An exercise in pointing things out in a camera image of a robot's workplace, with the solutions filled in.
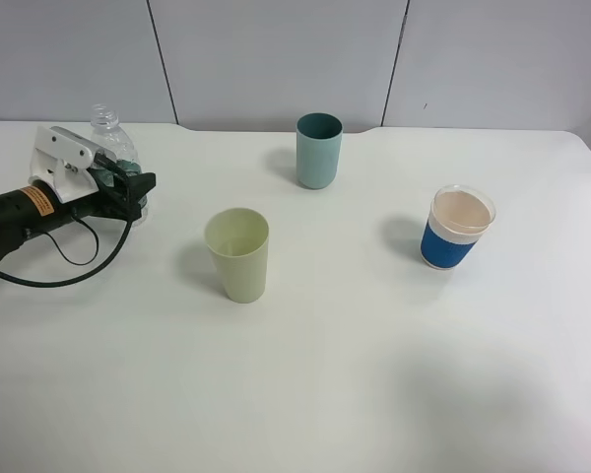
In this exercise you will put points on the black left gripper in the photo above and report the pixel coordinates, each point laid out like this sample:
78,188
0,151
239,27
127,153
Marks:
118,202

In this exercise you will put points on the clear bottle with green label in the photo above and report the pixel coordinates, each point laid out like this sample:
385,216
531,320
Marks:
108,133

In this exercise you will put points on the pale yellow-green plastic cup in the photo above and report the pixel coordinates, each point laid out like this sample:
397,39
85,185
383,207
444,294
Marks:
238,240

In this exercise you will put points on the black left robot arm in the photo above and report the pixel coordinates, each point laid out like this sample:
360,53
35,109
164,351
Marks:
35,209

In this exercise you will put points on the teal plastic cup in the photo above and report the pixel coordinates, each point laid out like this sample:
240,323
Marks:
318,145

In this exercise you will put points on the blue sleeved paper cup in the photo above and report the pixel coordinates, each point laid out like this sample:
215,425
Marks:
458,217

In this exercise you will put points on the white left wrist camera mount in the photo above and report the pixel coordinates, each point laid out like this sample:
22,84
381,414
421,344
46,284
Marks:
62,159

